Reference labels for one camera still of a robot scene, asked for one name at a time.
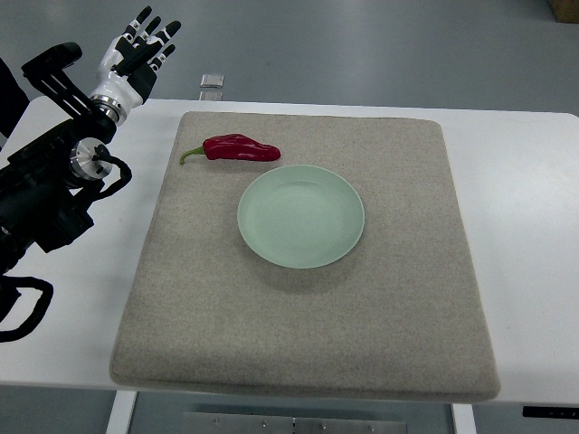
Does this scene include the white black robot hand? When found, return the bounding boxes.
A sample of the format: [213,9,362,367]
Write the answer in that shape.
[90,6,182,112]

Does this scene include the red chili pepper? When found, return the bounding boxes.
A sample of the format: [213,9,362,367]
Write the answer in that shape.
[179,134,281,165]

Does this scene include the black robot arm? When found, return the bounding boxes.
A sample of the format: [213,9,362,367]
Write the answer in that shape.
[1,42,132,272]

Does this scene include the pale green plate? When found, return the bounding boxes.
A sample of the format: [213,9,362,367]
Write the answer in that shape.
[237,165,365,269]

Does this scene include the white table leg left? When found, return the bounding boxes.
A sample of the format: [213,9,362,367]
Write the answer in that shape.
[105,391,138,434]

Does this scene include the white table leg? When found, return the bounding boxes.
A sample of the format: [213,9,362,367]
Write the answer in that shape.
[451,403,477,434]
[105,391,138,434]

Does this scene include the beige felt mat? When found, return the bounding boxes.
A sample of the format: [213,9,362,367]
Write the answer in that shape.
[109,111,500,402]

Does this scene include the cardboard box corner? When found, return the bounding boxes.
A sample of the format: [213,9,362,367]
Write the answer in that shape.
[548,0,579,24]

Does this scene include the white table leg right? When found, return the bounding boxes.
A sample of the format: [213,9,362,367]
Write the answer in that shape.
[451,403,477,434]

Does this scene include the black table control panel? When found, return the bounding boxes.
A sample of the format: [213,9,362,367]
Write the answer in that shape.
[522,406,579,420]

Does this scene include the black cable loop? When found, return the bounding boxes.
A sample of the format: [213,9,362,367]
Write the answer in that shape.
[0,274,55,343]

